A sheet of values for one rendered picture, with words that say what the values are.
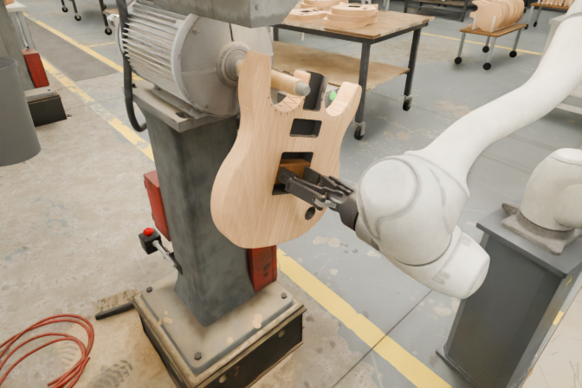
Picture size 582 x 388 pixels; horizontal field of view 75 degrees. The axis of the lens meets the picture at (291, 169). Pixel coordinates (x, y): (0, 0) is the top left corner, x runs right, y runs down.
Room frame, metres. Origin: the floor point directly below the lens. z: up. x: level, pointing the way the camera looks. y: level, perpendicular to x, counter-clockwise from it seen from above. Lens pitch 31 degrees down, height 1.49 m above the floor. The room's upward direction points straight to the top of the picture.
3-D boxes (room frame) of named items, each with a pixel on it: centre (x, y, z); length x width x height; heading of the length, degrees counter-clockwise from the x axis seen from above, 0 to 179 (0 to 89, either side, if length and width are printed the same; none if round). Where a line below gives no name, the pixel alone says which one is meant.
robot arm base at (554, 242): (0.96, -0.79, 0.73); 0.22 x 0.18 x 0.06; 34
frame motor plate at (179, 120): (1.04, 0.30, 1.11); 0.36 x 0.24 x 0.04; 42
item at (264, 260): (1.15, 0.17, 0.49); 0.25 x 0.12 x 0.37; 42
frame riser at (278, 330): (1.04, 0.30, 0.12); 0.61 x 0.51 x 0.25; 132
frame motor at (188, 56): (0.99, 0.25, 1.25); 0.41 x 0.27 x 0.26; 42
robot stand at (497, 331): (0.94, -0.80, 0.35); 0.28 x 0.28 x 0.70; 34
